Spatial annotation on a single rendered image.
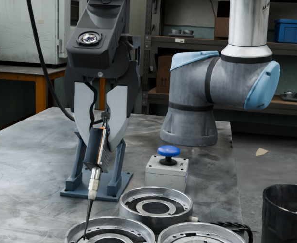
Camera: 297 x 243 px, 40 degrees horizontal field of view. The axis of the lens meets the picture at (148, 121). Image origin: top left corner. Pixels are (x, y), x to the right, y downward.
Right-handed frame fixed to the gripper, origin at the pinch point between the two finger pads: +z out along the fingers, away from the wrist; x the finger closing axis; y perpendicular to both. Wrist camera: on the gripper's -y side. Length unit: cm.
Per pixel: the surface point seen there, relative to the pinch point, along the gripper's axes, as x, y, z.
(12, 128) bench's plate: 37, 48, 13
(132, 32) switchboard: 70, 376, -8
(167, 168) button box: -7.6, 16.9, 8.6
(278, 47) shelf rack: -73, 339, -3
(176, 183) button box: -9.4, 16.3, 11.0
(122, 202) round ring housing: -2.9, 2.2, 9.0
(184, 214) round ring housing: -11.7, 1.2, 9.2
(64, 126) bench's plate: 25, 55, 13
